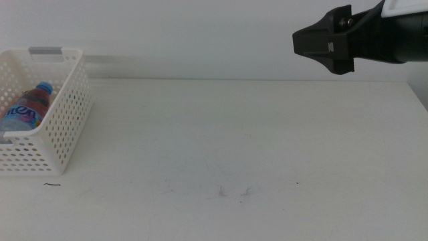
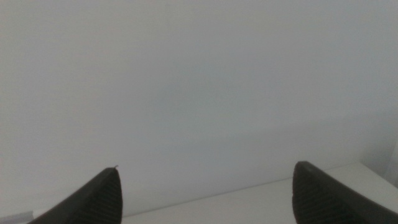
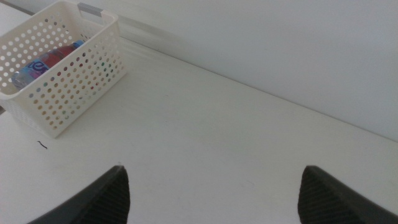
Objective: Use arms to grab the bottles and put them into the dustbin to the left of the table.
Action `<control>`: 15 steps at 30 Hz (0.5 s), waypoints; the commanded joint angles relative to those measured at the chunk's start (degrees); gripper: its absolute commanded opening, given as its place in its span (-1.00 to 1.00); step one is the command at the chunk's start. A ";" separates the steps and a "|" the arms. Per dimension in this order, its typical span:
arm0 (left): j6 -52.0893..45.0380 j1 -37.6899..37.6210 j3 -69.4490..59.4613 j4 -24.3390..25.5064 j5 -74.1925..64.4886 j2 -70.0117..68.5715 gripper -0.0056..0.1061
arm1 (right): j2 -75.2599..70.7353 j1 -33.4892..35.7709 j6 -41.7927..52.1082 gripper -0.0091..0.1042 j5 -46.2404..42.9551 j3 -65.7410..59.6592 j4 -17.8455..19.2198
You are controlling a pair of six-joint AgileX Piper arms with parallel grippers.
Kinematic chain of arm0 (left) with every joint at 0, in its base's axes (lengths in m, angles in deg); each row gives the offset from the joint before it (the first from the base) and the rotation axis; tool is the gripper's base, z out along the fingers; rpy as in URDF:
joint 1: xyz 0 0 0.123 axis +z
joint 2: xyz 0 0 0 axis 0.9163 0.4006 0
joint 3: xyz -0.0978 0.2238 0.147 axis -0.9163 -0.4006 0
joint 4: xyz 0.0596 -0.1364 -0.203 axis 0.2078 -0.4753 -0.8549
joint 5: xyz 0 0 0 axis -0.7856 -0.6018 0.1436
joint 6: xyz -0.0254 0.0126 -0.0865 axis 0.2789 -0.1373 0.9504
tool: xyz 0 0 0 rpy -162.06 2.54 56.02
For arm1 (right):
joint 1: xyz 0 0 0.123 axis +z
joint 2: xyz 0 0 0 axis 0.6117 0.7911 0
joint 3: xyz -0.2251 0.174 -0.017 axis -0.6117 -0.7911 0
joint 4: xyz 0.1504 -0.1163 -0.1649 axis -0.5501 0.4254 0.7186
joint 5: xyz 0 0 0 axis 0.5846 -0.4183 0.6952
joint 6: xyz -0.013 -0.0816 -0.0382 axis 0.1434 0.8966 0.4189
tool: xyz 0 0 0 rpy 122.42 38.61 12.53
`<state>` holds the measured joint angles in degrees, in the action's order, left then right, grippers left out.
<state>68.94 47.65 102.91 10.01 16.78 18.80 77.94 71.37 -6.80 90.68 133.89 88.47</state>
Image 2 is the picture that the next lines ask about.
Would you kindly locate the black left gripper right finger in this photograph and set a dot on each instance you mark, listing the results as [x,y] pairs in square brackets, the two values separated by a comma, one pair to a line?
[317,196]

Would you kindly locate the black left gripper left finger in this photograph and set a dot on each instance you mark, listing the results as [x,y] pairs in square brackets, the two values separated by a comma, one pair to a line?
[99,199]

